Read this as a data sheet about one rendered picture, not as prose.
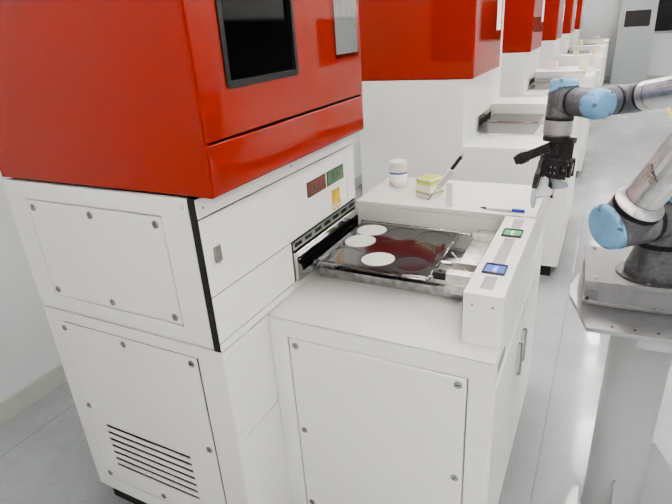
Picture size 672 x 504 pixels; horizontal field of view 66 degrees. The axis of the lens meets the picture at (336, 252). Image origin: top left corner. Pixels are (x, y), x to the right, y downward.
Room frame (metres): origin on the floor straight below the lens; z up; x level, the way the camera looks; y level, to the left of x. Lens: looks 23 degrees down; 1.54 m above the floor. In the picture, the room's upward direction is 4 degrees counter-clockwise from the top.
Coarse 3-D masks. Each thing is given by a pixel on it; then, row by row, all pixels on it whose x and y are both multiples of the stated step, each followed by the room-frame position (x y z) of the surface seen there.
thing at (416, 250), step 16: (368, 224) 1.72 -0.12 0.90; (384, 224) 1.71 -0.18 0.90; (384, 240) 1.56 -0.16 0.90; (400, 240) 1.55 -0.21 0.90; (416, 240) 1.54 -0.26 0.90; (432, 240) 1.54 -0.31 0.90; (448, 240) 1.52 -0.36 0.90; (320, 256) 1.47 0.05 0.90; (336, 256) 1.46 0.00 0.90; (352, 256) 1.45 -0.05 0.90; (400, 256) 1.42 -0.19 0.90; (416, 256) 1.42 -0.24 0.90; (432, 256) 1.41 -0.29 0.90; (416, 272) 1.31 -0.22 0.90
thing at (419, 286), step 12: (324, 276) 1.48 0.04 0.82; (336, 276) 1.46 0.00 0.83; (348, 276) 1.44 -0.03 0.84; (360, 276) 1.42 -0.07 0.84; (372, 276) 1.41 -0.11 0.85; (384, 276) 1.40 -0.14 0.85; (396, 288) 1.37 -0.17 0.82; (408, 288) 1.35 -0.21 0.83; (420, 288) 1.33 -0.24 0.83; (432, 288) 1.32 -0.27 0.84; (444, 288) 1.30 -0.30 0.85
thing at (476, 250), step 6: (474, 246) 1.51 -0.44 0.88; (480, 246) 1.50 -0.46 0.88; (486, 246) 1.50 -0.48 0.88; (468, 252) 1.46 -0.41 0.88; (474, 252) 1.46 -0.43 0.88; (480, 252) 1.46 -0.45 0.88; (462, 258) 1.42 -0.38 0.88; (468, 258) 1.42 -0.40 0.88; (474, 258) 1.42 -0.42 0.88; (480, 258) 1.42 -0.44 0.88; (450, 288) 1.26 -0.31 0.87; (456, 288) 1.25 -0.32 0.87; (462, 288) 1.24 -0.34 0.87; (456, 294) 1.25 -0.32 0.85; (462, 294) 1.24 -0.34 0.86
